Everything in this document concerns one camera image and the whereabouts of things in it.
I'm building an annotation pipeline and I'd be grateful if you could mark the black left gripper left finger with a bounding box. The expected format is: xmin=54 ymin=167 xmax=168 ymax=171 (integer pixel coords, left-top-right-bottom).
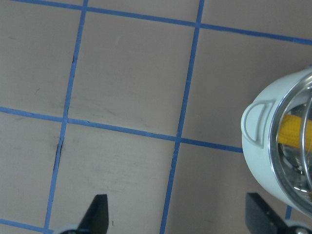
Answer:
xmin=77 ymin=195 xmax=109 ymax=234

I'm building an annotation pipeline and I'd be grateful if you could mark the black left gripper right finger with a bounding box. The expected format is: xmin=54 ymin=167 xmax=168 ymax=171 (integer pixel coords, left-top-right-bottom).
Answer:
xmin=245 ymin=193 xmax=287 ymax=234

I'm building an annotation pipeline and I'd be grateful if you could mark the glass pot lid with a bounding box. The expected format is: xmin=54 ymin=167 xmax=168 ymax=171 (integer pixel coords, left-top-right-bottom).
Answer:
xmin=269 ymin=71 xmax=312 ymax=212

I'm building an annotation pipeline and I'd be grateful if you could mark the yellow corn cob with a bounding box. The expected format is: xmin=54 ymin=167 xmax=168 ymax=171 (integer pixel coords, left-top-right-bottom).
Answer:
xmin=278 ymin=114 xmax=312 ymax=152

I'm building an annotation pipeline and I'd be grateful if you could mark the white cooking pot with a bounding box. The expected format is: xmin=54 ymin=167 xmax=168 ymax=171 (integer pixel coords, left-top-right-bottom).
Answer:
xmin=241 ymin=68 xmax=312 ymax=216

